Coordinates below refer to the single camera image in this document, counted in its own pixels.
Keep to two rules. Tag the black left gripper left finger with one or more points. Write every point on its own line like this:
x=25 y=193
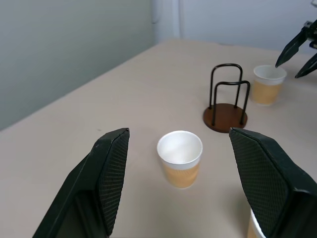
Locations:
x=94 y=183

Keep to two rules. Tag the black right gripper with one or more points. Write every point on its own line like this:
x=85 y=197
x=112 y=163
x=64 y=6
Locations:
x=310 y=31

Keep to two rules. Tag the tan and white paper cup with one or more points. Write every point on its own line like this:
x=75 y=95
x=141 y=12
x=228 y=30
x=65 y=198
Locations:
x=180 y=158
x=268 y=85
x=253 y=226

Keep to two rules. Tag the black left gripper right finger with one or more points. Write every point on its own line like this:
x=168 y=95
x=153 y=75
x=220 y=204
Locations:
x=272 y=178

